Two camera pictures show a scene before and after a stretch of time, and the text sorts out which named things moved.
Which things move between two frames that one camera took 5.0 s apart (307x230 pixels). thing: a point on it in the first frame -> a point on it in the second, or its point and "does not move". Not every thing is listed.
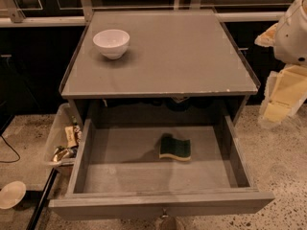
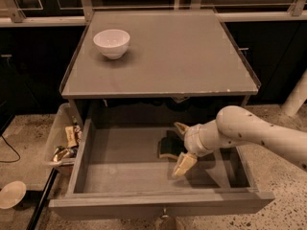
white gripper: (292, 39) -> (192, 141)
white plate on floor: (11, 194) does not move
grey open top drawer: (159, 165) does not move
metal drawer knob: (165, 215) does not move
